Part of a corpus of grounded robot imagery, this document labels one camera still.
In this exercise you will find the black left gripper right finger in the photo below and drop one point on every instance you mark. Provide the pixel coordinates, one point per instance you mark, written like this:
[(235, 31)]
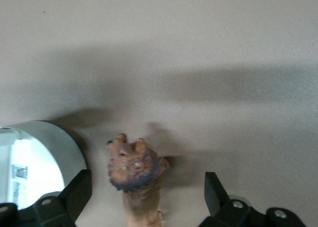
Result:
[(218, 199)]

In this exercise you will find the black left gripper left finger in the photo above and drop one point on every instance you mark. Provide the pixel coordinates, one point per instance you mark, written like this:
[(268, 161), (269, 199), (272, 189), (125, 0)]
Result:
[(72, 199)]

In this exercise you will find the white desk lamp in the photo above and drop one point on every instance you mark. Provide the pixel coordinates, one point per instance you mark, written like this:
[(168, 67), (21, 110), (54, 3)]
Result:
[(32, 162)]

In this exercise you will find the brown lion statue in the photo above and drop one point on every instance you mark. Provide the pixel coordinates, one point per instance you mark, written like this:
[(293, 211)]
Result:
[(136, 170)]

